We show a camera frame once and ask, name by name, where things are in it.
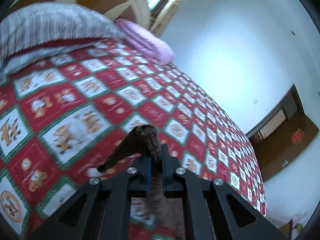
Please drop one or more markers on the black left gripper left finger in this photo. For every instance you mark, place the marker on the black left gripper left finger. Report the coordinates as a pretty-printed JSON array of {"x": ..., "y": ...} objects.
[{"x": 100, "y": 209}]

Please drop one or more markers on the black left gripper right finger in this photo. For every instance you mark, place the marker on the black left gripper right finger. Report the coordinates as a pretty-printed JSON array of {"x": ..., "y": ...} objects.
[{"x": 212, "y": 209}]

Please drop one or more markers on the brown wooden door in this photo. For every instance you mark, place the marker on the brown wooden door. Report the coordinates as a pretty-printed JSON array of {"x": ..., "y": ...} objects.
[{"x": 284, "y": 145}]

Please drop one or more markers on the red patchwork bear bedspread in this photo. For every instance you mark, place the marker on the red patchwork bear bedspread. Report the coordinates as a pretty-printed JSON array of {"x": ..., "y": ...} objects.
[{"x": 63, "y": 115}]

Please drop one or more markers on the folded purple blanket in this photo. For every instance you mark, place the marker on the folded purple blanket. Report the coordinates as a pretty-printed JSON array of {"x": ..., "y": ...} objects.
[{"x": 151, "y": 47}]

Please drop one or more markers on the cream patterned curtain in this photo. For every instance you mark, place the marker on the cream patterned curtain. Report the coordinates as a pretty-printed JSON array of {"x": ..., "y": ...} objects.
[{"x": 160, "y": 22}]

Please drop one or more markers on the grey striped pillow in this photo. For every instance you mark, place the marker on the grey striped pillow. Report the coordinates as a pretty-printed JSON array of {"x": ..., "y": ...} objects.
[{"x": 48, "y": 28}]

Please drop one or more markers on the grey door frame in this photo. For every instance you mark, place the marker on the grey door frame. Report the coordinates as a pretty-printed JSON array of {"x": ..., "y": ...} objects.
[{"x": 290, "y": 104}]

